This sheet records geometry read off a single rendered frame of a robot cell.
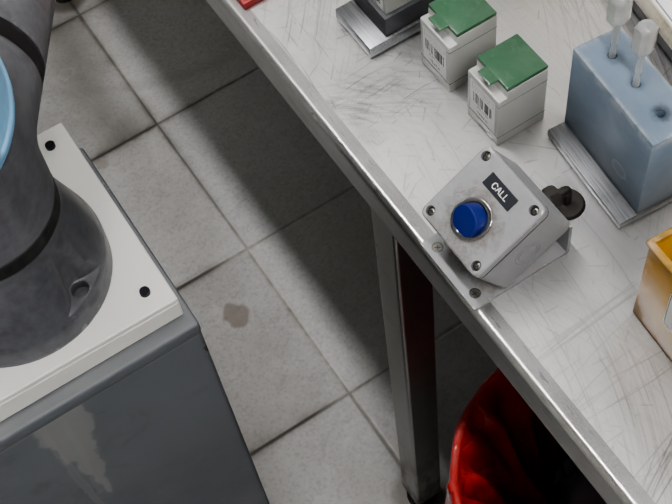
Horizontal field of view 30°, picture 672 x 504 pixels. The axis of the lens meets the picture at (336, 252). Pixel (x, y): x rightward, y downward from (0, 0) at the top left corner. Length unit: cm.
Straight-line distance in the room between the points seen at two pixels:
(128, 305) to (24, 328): 8
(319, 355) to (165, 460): 81
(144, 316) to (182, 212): 113
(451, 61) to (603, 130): 14
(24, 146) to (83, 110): 140
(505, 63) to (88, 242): 34
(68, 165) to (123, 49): 127
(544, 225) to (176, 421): 36
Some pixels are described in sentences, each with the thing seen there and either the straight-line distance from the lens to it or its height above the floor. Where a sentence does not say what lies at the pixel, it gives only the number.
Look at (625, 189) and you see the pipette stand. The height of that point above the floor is 90.
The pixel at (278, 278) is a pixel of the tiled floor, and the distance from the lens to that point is 196.
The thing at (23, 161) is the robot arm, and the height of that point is 106.
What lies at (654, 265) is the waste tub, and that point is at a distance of 86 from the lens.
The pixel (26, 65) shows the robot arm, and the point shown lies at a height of 108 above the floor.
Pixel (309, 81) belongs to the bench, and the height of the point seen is 87.
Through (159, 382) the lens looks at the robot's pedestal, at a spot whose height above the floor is 82.
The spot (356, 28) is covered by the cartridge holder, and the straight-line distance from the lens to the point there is 106.
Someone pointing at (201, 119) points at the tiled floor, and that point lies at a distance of 215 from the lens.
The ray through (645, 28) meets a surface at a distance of 87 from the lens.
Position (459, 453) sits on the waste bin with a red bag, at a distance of 135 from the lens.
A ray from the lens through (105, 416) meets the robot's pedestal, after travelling 99.
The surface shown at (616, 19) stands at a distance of 89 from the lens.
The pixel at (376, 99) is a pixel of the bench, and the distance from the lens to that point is 103.
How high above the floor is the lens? 170
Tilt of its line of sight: 59 degrees down
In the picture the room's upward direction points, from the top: 10 degrees counter-clockwise
